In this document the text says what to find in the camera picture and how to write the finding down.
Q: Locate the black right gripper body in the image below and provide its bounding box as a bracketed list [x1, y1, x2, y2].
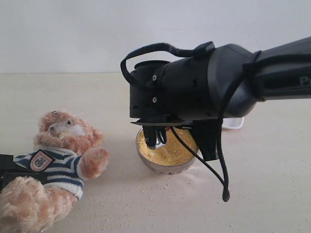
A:
[130, 117, 222, 146]

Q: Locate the tan teddy bear striped sweater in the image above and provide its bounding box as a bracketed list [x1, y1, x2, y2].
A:
[0, 110, 109, 233]

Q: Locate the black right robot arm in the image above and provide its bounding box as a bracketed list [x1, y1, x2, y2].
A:
[121, 38, 311, 161]

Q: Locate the steel bowl of yellow grain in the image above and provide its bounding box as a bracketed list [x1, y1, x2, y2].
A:
[136, 129, 196, 175]

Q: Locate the white rectangular plastic tray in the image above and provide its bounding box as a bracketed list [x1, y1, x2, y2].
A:
[222, 117, 244, 130]

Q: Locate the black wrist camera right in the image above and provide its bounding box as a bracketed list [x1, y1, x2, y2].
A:
[142, 126, 167, 150]

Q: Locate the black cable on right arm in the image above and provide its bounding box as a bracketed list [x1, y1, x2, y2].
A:
[120, 41, 263, 202]

